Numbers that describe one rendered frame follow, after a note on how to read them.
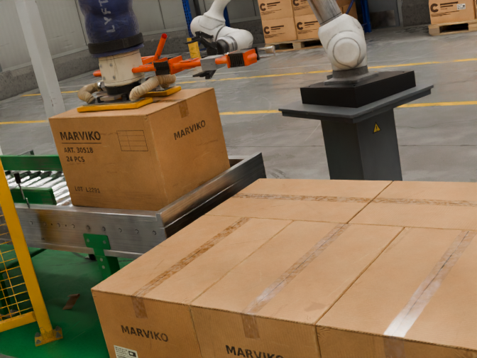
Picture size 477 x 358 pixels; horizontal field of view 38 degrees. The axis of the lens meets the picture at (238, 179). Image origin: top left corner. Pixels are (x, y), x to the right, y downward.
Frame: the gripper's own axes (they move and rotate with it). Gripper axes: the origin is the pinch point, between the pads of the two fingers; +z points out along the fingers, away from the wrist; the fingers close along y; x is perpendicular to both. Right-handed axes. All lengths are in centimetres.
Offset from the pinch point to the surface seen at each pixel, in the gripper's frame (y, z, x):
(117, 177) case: 38, 37, 22
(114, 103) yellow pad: 9.5, 27.8, 22.0
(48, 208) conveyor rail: 47, 49, 54
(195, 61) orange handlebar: -1.4, 16.7, -14.5
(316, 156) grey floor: 108, -192, 66
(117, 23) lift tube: -20.6, 20.0, 17.0
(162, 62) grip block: -2.8, 19.3, -0.6
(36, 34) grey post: -14, -147, 270
